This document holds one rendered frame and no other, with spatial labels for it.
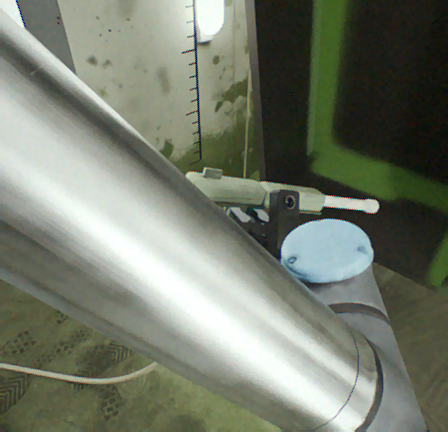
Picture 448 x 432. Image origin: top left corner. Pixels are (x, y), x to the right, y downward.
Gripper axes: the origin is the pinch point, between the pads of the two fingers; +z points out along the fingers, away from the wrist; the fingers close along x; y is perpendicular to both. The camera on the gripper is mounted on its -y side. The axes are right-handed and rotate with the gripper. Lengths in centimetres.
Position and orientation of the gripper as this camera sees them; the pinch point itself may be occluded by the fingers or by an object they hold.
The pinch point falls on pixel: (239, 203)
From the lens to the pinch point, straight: 69.8
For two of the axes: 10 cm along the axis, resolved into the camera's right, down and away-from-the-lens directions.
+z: -3.9, -4.9, 7.8
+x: 8.8, 0.5, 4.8
